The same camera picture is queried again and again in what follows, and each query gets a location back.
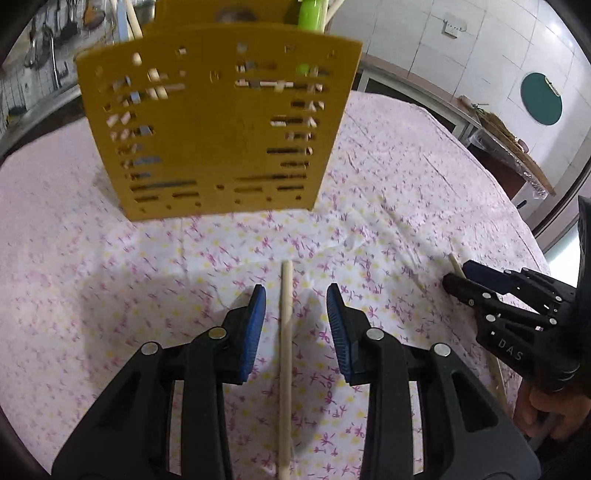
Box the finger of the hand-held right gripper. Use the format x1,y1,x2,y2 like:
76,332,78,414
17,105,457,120
463,260,575,308
443,274,559,333

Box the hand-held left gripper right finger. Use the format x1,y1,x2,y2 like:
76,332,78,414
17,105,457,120
326,284,541,480

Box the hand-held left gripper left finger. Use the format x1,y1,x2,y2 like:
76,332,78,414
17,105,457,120
52,284,267,480

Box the yellow perforated utensil holder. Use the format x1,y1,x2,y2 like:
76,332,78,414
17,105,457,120
75,0,363,222

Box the green utensil handle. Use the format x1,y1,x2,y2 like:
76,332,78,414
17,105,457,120
295,0,328,77

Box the light blue plastic utensil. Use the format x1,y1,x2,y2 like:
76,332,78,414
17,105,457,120
116,0,162,167

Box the person's right hand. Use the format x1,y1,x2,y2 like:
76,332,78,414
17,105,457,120
513,383,591,444

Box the side table with plastic cover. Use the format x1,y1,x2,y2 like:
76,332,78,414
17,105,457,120
457,95,557,197

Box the green round cutting board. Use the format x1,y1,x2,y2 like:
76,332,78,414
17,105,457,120
521,71,563,125

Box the kitchen counter with cabinets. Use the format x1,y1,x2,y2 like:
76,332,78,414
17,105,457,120
355,55,485,139

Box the chrome faucet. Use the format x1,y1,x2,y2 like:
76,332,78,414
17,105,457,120
44,28,63,90

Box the brown hanging ladle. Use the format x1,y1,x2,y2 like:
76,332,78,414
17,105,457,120
83,0,105,26

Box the black hanging spatula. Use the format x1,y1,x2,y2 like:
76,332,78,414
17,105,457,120
60,0,79,38

